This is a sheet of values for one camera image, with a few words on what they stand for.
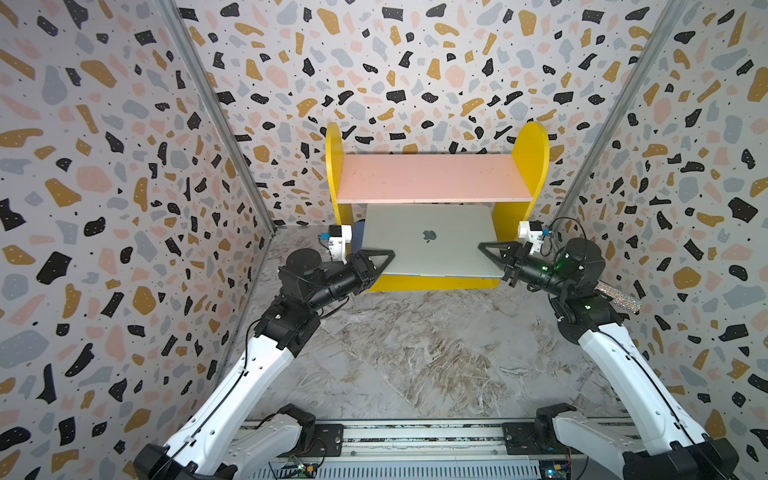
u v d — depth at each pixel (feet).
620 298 2.56
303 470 2.31
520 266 1.89
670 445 1.25
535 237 2.12
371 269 1.88
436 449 2.40
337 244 1.98
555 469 2.35
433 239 2.17
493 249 2.13
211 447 1.24
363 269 1.82
